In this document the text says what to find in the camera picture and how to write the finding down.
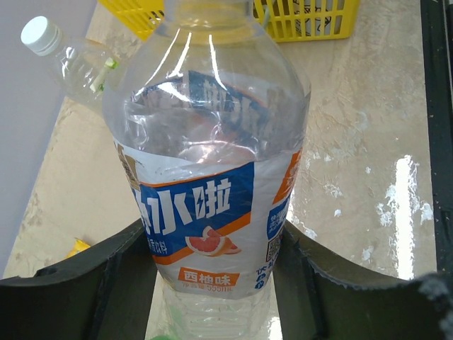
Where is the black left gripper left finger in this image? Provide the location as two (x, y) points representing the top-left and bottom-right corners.
(1, 220), (157, 339)

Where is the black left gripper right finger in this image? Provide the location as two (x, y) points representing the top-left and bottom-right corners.
(273, 222), (452, 339)

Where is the small labelled clear bottle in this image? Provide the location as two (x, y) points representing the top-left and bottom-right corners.
(103, 1), (311, 339)

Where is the large clear plastic bottle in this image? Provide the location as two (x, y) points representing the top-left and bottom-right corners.
(37, 24), (120, 115)

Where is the large white bottle cap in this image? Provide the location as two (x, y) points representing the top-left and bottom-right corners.
(21, 16), (63, 57)

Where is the yellow snack bag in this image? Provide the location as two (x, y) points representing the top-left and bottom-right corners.
(66, 239), (91, 259)

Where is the yellow plastic basket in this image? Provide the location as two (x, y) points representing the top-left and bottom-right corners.
(99, 0), (360, 43)

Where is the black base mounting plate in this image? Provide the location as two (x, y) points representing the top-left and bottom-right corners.
(420, 1), (452, 274)

